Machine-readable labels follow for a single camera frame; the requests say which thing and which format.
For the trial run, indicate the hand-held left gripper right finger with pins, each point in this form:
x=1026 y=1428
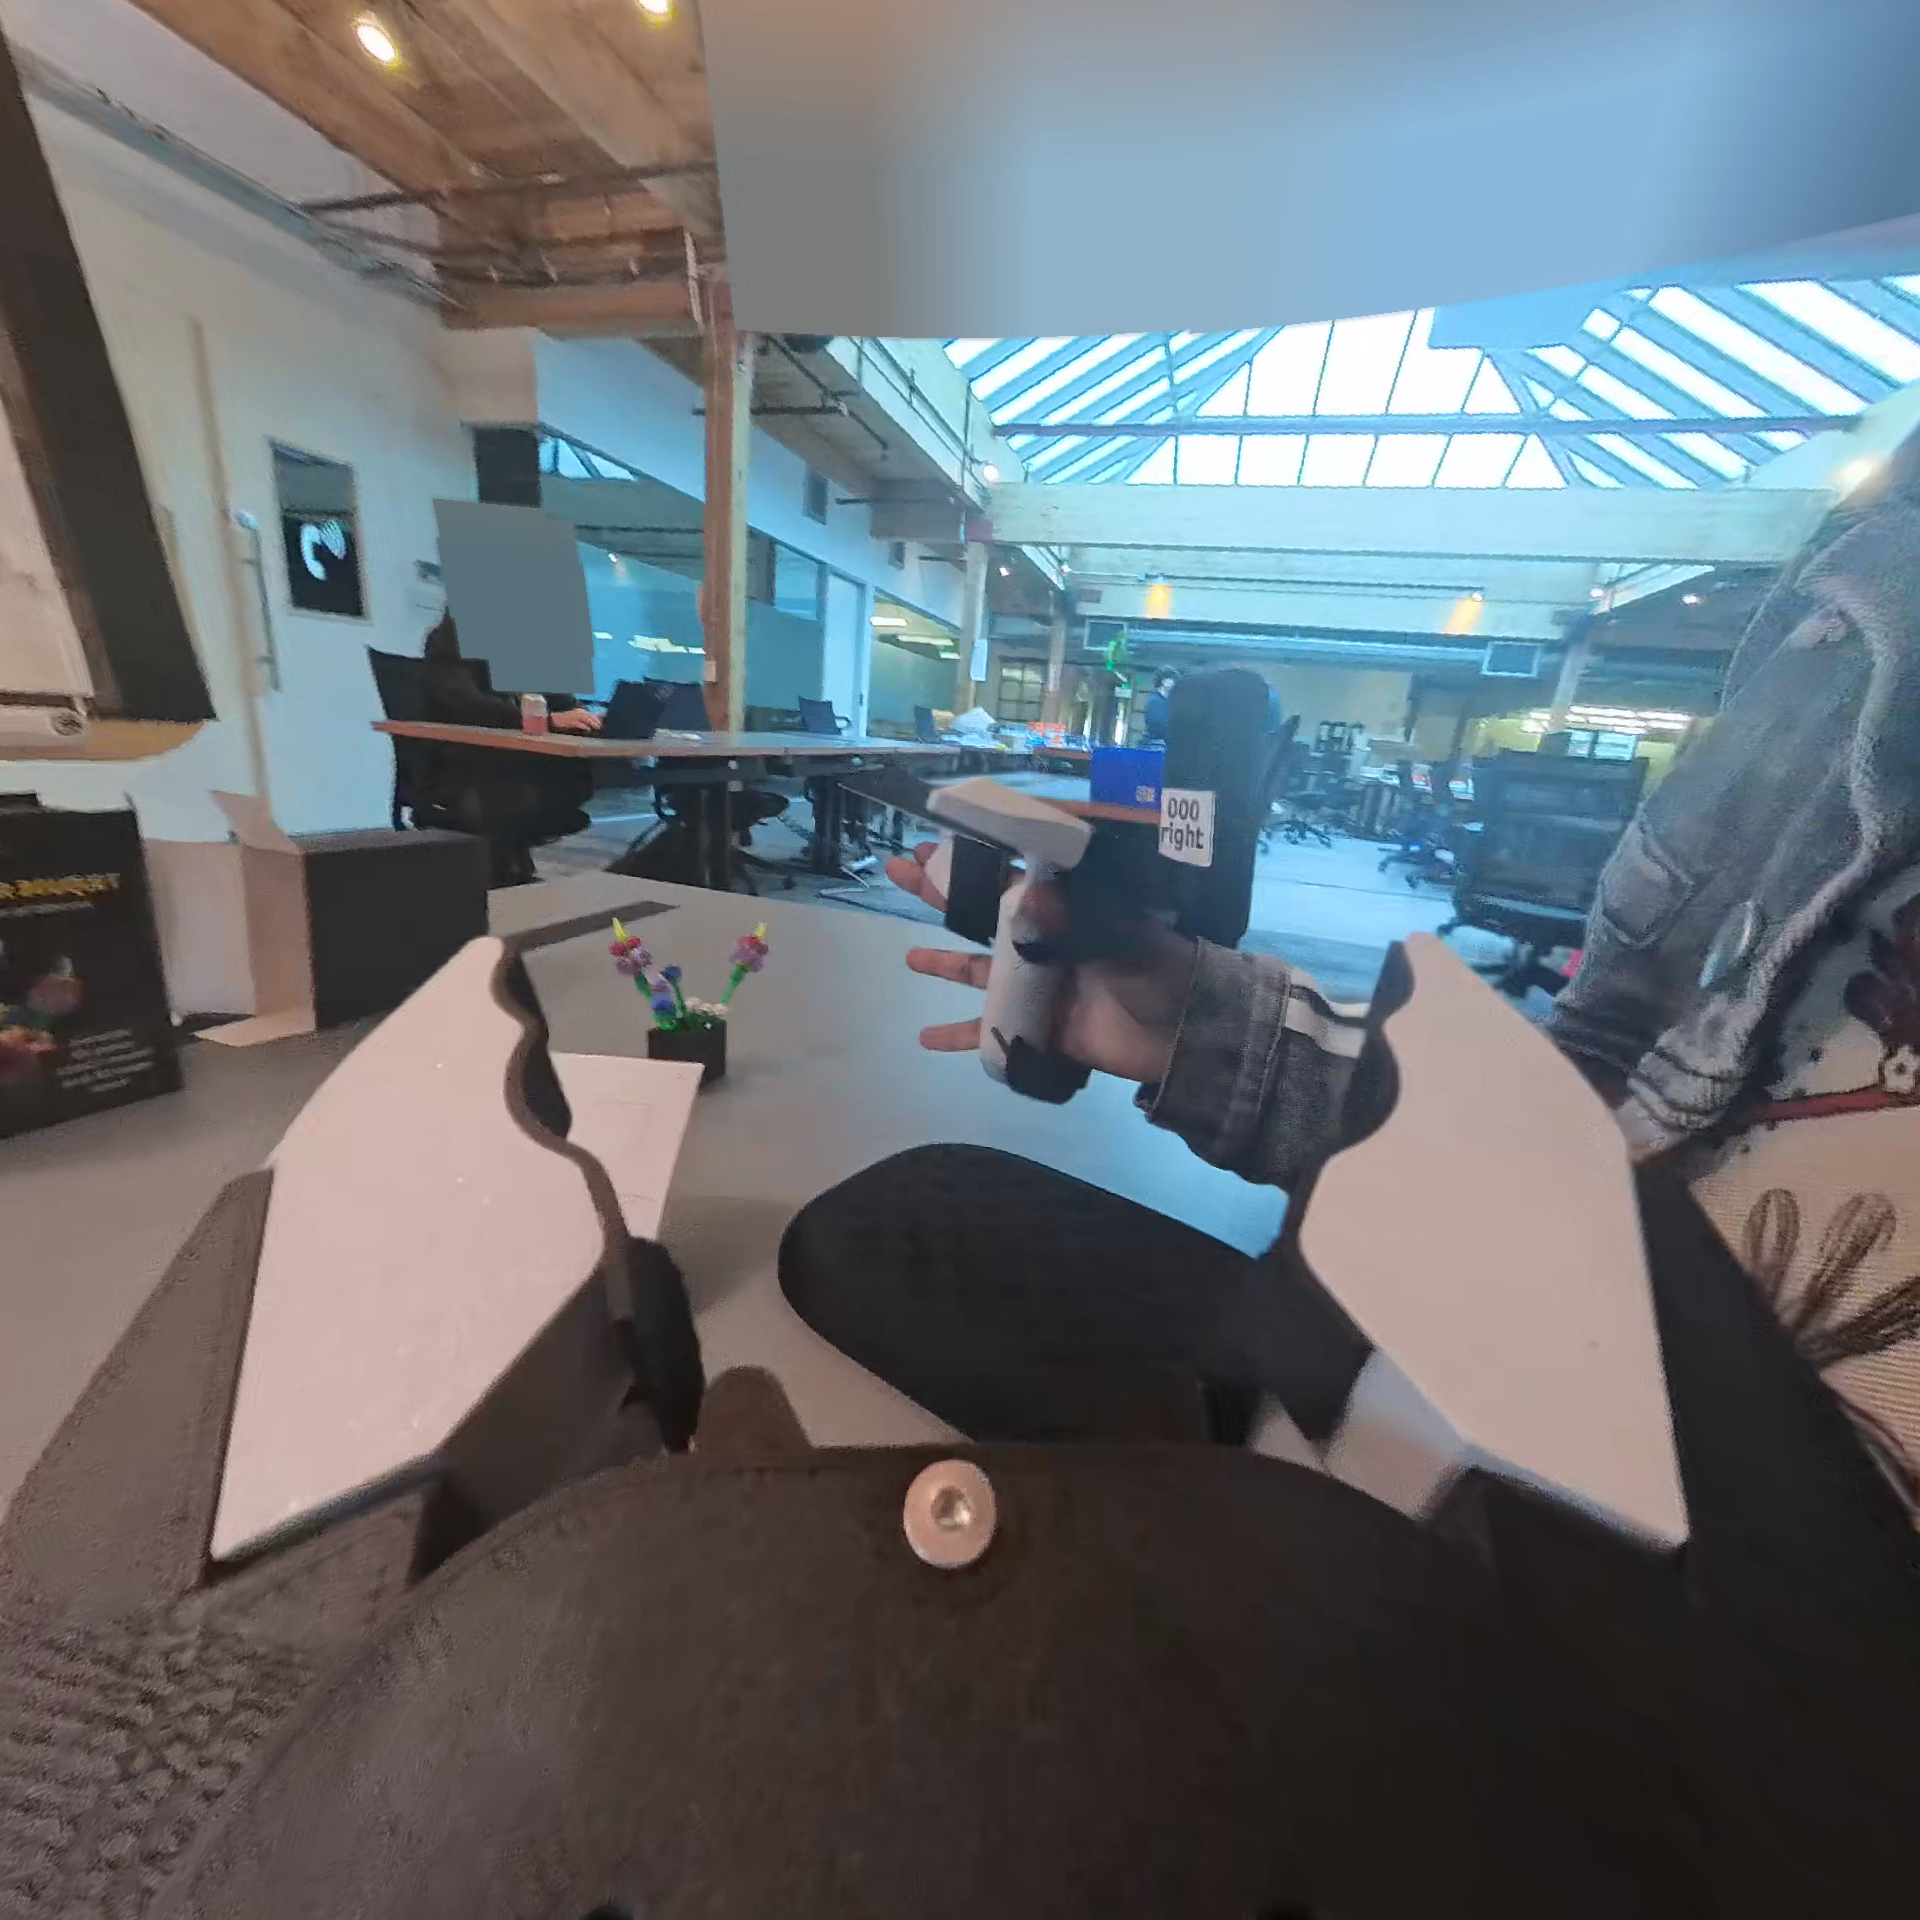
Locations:
x=1501 y=1244

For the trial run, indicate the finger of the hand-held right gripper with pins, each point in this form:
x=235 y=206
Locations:
x=1021 y=823

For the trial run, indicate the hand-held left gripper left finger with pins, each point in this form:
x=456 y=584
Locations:
x=421 y=1274

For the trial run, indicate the toy brick flower pot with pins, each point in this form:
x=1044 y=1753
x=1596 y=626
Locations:
x=687 y=1043

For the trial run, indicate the person's right forearm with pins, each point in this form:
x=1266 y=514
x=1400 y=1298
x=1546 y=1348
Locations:
x=1261 y=1051

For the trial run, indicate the grey desk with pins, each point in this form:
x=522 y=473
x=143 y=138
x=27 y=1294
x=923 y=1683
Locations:
x=841 y=1021

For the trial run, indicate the person's right hand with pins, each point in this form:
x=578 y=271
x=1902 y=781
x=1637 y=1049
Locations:
x=1119 y=1004

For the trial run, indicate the small blue box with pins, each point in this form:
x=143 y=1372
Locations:
x=1124 y=776

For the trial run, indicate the open instruction booklet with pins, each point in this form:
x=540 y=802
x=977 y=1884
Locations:
x=630 y=1124

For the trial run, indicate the long office table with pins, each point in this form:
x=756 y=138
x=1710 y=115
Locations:
x=720 y=747

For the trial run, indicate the white floral garment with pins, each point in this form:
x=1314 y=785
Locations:
x=1815 y=1201

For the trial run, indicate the black office chair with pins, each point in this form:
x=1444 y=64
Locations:
x=1544 y=840

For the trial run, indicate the open black and white box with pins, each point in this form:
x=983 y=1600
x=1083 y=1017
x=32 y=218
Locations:
x=375 y=931

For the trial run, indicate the dark laptop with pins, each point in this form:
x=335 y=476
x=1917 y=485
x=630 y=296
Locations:
x=633 y=709

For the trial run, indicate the person's leg in black pants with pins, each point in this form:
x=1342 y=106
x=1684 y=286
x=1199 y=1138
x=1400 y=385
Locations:
x=1021 y=1290

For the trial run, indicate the black product box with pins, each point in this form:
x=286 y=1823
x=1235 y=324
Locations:
x=75 y=974

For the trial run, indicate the grey denim jacket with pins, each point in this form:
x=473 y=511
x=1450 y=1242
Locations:
x=1741 y=781

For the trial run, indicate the black framed whiteboard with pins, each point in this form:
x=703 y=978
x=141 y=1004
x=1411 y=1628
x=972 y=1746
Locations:
x=90 y=450

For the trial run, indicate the wooden support post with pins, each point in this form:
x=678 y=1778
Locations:
x=726 y=540

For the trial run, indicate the black phone wall sign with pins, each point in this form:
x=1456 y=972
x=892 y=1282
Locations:
x=318 y=532

